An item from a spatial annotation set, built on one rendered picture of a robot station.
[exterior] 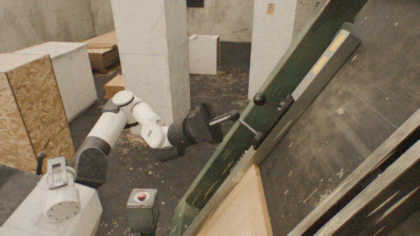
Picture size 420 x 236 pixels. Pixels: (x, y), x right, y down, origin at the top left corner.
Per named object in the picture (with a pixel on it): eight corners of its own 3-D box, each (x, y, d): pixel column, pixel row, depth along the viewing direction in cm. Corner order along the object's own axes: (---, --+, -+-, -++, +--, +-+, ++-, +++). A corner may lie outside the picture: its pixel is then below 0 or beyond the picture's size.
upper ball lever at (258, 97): (277, 108, 84) (247, 99, 76) (284, 98, 83) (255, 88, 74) (284, 116, 82) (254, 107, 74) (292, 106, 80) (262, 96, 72)
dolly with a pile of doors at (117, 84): (121, 90, 493) (118, 74, 479) (148, 92, 485) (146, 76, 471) (103, 105, 439) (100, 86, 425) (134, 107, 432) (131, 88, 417)
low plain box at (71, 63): (65, 99, 460) (49, 41, 416) (100, 101, 450) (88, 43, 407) (18, 128, 372) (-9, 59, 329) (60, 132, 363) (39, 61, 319)
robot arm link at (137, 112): (166, 130, 101) (144, 107, 114) (158, 109, 94) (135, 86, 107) (140, 145, 98) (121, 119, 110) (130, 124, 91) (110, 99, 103)
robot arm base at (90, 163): (79, 205, 89) (44, 189, 84) (96, 172, 98) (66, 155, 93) (100, 194, 80) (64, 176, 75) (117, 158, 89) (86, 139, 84)
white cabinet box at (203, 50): (193, 67, 620) (193, 34, 587) (219, 68, 611) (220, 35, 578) (189, 73, 580) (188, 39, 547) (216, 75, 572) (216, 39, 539)
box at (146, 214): (137, 214, 142) (132, 187, 134) (160, 214, 142) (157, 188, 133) (130, 233, 131) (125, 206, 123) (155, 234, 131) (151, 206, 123)
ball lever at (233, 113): (260, 141, 89) (229, 115, 92) (267, 132, 87) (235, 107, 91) (256, 144, 85) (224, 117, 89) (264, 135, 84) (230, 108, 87)
